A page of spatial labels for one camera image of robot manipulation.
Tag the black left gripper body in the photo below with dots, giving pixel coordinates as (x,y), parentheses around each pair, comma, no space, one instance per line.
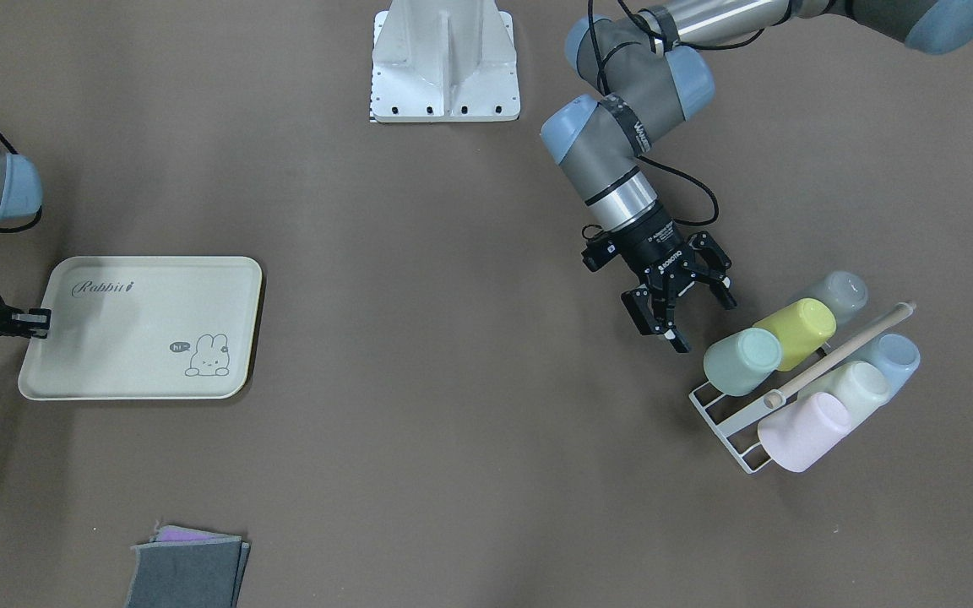
(658,246)

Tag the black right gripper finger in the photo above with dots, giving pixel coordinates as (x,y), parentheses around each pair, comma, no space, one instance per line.
(707,262)
(652,310)

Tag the green cup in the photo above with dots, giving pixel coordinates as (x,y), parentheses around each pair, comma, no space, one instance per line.
(739,363)

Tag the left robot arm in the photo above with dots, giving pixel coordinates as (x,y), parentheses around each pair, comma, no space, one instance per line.
(931,27)

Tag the beige rabbit tray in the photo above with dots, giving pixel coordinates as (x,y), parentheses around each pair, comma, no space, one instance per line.
(145,328)

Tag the yellow cup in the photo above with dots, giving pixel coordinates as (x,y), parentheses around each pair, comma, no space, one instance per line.
(800,328)

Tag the grey cup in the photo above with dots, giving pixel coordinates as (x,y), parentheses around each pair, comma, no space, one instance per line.
(844,293)

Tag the pink cup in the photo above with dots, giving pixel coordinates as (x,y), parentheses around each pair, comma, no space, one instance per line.
(799,434)

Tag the cream cup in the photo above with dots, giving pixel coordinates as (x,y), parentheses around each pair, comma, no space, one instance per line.
(859,385)

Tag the blue cup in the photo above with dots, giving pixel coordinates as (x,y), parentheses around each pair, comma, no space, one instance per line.
(894,355)

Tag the purple cloth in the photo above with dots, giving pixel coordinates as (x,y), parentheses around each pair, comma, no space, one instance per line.
(179,534)

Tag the grey folded cloth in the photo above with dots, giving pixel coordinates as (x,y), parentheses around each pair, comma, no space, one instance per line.
(206,573)

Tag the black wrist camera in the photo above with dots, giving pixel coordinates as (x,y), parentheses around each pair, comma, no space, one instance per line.
(599,247)

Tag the white wire cup rack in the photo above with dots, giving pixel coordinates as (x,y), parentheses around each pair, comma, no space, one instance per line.
(729,418)

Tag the wooden rack handle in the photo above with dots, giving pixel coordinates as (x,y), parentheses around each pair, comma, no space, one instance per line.
(777,397)

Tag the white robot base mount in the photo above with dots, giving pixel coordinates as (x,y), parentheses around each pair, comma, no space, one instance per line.
(437,61)

